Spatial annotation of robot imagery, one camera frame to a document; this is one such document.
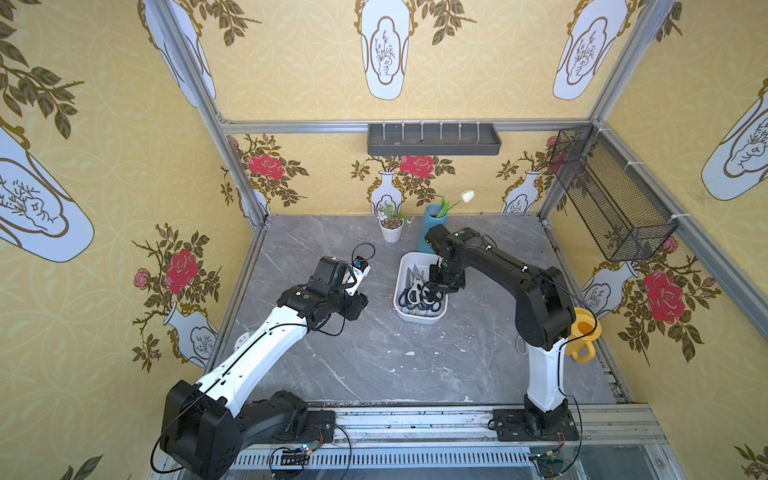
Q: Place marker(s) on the blue scissors floor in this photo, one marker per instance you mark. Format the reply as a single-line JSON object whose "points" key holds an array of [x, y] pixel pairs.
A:
{"points": [[433, 307]]}

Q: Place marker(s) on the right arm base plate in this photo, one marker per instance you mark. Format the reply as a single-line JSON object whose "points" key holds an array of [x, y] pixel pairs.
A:
{"points": [[521, 425]]}

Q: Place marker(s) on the small white potted plant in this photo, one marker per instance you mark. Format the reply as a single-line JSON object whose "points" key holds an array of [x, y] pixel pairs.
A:
{"points": [[392, 222]]}

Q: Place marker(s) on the grey wall shelf rack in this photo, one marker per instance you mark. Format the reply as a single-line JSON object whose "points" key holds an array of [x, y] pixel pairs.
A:
{"points": [[433, 138]]}

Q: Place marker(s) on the aluminium rail base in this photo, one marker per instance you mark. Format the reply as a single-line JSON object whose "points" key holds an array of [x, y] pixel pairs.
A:
{"points": [[617, 441]]}

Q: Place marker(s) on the small circuit board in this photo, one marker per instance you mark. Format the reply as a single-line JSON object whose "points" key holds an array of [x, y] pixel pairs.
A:
{"points": [[298, 456], [547, 466]]}

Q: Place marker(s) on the black wire mesh basket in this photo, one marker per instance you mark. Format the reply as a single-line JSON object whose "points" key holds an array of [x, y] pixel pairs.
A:
{"points": [[627, 220]]}

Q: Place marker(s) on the small circuit board right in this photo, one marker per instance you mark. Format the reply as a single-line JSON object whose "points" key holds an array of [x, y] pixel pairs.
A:
{"points": [[547, 466]]}

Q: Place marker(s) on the yellow watering can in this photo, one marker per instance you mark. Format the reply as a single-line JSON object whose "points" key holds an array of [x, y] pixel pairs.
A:
{"points": [[585, 331]]}

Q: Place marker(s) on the blue scissors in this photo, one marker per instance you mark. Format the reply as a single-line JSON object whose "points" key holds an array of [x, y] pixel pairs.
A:
{"points": [[403, 299]]}

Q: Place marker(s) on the white green tape roll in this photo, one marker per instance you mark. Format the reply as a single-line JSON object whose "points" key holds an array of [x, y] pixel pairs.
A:
{"points": [[242, 340]]}

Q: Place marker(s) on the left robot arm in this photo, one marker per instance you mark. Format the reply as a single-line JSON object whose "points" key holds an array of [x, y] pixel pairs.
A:
{"points": [[207, 424]]}

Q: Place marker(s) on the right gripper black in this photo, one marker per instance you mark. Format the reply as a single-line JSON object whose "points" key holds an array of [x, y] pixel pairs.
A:
{"points": [[444, 282]]}

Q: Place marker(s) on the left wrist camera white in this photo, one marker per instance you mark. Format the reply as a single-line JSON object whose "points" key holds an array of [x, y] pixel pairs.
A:
{"points": [[360, 268]]}

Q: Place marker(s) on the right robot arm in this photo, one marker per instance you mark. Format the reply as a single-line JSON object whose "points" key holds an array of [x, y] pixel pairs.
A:
{"points": [[544, 310]]}

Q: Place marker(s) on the white plastic storage box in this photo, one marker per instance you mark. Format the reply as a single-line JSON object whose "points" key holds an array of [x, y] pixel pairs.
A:
{"points": [[421, 261]]}

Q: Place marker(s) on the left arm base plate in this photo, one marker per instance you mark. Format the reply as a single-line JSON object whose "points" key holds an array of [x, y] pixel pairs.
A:
{"points": [[313, 425]]}

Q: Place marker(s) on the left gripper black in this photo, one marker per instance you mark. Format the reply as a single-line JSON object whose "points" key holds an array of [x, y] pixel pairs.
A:
{"points": [[352, 303]]}

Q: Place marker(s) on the small circuit board left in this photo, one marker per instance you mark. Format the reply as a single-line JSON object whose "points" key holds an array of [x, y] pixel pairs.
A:
{"points": [[298, 456]]}

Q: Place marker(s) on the blue cylindrical vase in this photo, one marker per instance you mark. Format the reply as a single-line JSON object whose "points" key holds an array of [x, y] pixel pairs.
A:
{"points": [[430, 219]]}

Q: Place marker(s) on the black scissors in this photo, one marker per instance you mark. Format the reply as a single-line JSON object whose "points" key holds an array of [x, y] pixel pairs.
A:
{"points": [[431, 293]]}

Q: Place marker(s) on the white kitchen scissors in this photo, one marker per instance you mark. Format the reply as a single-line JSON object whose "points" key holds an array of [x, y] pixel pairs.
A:
{"points": [[417, 284]]}

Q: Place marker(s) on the white tulip flower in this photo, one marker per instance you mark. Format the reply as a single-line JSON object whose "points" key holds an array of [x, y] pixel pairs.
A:
{"points": [[446, 205]]}

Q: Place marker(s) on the pink handled scissors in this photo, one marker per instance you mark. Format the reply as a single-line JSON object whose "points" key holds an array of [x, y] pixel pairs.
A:
{"points": [[521, 346]]}

